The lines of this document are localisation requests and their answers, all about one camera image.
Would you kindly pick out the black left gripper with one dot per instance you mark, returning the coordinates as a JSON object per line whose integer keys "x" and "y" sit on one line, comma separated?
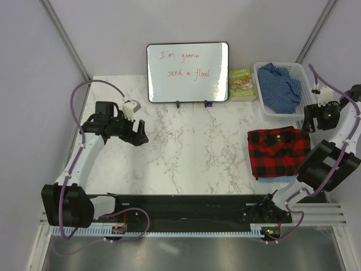
{"x": 132, "y": 136}

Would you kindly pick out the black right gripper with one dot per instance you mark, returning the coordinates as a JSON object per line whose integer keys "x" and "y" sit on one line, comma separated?
{"x": 313, "y": 111}

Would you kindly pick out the red black plaid shirt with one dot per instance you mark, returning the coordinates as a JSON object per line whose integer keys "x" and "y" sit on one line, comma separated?
{"x": 285, "y": 134}

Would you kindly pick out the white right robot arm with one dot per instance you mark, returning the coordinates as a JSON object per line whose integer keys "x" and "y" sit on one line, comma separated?
{"x": 331, "y": 161}

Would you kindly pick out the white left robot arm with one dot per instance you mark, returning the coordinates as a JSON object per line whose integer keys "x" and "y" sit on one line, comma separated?
{"x": 66, "y": 202}

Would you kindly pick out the white plastic basket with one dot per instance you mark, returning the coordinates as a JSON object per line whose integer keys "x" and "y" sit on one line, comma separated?
{"x": 297, "y": 72}

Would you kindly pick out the blue checkered shirt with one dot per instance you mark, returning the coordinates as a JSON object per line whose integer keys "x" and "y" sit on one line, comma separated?
{"x": 279, "y": 91}

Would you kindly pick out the folded light blue shirt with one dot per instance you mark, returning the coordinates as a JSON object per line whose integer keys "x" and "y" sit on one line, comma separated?
{"x": 277, "y": 179}

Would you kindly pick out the whiteboard with red writing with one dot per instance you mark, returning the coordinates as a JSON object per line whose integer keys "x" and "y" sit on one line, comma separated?
{"x": 187, "y": 72}

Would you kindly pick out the green children's book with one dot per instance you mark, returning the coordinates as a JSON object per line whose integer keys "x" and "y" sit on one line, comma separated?
{"x": 240, "y": 85}

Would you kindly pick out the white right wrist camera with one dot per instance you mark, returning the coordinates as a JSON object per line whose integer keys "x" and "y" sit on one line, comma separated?
{"x": 324, "y": 95}

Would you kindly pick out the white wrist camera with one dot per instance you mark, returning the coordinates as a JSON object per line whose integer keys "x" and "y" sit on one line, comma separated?
{"x": 324, "y": 95}
{"x": 129, "y": 108}

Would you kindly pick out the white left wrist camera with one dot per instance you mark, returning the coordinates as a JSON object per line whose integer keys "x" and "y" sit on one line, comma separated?
{"x": 129, "y": 108}

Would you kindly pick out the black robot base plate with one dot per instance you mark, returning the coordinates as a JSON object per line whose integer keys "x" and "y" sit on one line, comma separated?
{"x": 195, "y": 212}

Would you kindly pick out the white slotted cable duct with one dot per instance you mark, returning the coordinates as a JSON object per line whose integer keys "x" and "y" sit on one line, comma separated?
{"x": 114, "y": 231}

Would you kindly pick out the aluminium frame rail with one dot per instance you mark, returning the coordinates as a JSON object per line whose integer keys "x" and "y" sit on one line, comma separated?
{"x": 54, "y": 18}

